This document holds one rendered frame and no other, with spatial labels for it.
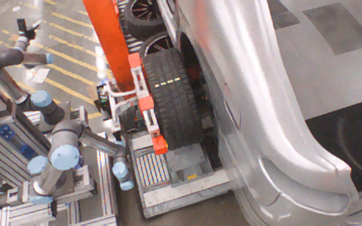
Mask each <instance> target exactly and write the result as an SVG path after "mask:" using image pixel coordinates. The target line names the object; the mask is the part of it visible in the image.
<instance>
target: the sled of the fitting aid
mask: <svg viewBox="0 0 362 226"><path fill-rule="evenodd" d="M199 143H200V145H201V147H202V151H203V153H204V155H205V157H206V161H205V162H202V163H200V164H196V165H194V166H190V167H186V168H184V169H180V170H176V171H173V172H171V170H170V167H169V162H168V160H167V157H166V153H164V154H163V159H164V162H165V164H166V170H167V172H168V175H169V180H170V183H171V186H172V188H175V187H179V186H182V185H183V184H189V183H192V182H193V181H196V180H202V179H203V178H205V177H211V176H213V175H214V171H213V169H212V165H211V164H210V161H209V158H208V156H207V153H206V149H205V147H204V146H203V143H202V141H201V142H199Z"/></svg>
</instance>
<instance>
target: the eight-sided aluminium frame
mask: <svg viewBox="0 0 362 226"><path fill-rule="evenodd" d="M130 70H131V72H132V76H133V80H134V83H135V85H136V91H137V96H138V99H139V98H144V97H148V96H149V91H148V87H147V85H146V81H145V80H144V76H143V71H142V68H141V66H138V67H134V68H132V69H130ZM138 75H140V78H141V81H142V84H143V88H144V89H143V90H140V89H139V85H138V81H139V79H138V77H137V76H138ZM149 110H150V112H151V117H148V115H147V112H146V111H143V114H144V117H145V120H146V124H147V128H148V131H149V134H150V136H151V138H155V137H158V136H161V135H162V134H161V132H160V131H159V125H158V122H157V120H156V116H155V114H154V111H153V109H149ZM151 119H152V120H153V122H152V121H151ZM155 133H157V134H155Z"/></svg>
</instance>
